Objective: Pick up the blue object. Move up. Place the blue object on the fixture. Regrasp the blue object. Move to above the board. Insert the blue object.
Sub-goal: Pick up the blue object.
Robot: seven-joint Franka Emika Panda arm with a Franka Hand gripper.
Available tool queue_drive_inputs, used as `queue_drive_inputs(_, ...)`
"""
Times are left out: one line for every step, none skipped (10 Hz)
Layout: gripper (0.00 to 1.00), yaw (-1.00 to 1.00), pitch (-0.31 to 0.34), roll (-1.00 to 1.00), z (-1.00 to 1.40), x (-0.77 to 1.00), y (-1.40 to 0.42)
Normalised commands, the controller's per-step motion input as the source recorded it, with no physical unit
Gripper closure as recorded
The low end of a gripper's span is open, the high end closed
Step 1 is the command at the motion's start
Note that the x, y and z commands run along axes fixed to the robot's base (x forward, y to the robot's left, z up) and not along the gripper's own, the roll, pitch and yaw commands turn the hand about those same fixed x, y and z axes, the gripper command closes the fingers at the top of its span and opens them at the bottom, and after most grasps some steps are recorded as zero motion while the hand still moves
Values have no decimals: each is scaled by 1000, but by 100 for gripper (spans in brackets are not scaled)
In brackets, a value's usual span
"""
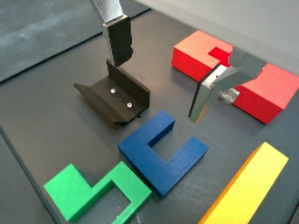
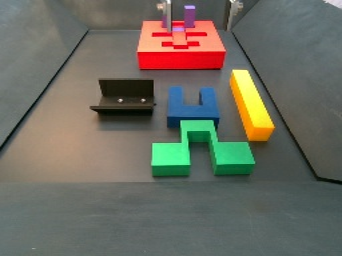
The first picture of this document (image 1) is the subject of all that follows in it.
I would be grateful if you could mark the black-padded gripper left finger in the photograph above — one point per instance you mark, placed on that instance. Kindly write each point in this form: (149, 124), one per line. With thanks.
(116, 29)

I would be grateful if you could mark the red puzzle base block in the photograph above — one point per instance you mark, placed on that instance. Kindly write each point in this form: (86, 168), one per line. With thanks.
(262, 96)

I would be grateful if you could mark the black angle fixture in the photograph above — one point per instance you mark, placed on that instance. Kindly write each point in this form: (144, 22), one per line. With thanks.
(118, 97)

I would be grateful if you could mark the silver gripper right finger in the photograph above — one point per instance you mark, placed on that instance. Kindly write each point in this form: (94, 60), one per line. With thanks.
(216, 88)

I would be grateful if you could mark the green S-shaped block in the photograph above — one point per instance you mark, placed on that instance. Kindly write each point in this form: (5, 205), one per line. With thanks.
(74, 196)

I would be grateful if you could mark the yellow long block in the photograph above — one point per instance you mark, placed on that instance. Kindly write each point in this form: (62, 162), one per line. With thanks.
(242, 195)

